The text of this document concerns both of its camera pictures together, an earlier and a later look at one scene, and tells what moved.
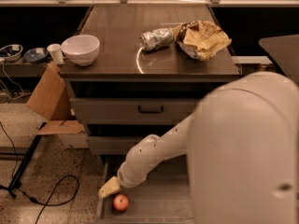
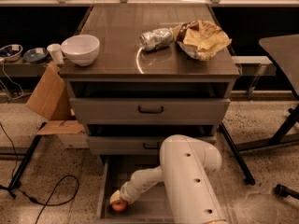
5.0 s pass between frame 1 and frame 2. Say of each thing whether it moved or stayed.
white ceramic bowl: stayed
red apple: stayed
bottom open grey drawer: stayed
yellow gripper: moved
